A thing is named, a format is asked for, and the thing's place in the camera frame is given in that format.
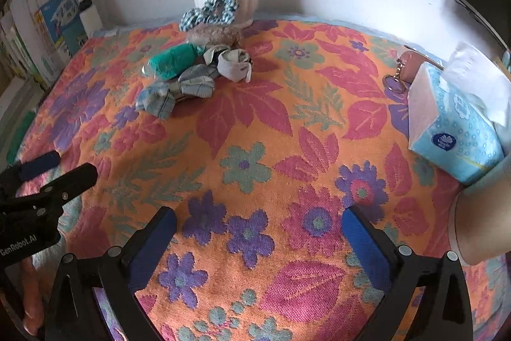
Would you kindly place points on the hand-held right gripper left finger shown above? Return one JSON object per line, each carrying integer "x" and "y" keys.
{"x": 155, "y": 249}

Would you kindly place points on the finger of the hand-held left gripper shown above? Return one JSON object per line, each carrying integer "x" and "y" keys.
{"x": 76, "y": 179}
{"x": 40, "y": 163}

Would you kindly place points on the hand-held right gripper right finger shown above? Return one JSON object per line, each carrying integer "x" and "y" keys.
{"x": 363, "y": 245}

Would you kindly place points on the light blue plaid cloth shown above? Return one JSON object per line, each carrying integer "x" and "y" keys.
{"x": 195, "y": 82}

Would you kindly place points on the person's left hand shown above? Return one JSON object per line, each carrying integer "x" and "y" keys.
{"x": 32, "y": 305}

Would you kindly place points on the beige cylindrical container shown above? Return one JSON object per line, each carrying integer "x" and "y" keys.
{"x": 479, "y": 229}

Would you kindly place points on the row of books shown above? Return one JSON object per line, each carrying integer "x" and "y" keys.
{"x": 44, "y": 29}

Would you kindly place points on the light blue tissue pack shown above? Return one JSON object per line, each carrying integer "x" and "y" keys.
{"x": 451, "y": 125}

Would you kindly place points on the green rolled cloth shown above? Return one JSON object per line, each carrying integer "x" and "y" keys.
{"x": 171, "y": 61}

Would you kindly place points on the floral blanket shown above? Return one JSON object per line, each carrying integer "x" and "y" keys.
{"x": 259, "y": 125}

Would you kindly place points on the pink coin purse with keyring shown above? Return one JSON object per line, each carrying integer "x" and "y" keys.
{"x": 411, "y": 65}

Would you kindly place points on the white and grey sock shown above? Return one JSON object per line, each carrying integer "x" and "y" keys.
{"x": 233, "y": 65}

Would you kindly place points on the teal checkered scrunchie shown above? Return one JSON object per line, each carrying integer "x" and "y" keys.
{"x": 191, "y": 19}

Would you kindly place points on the brown furry toy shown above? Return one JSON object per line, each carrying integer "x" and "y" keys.
{"x": 215, "y": 34}

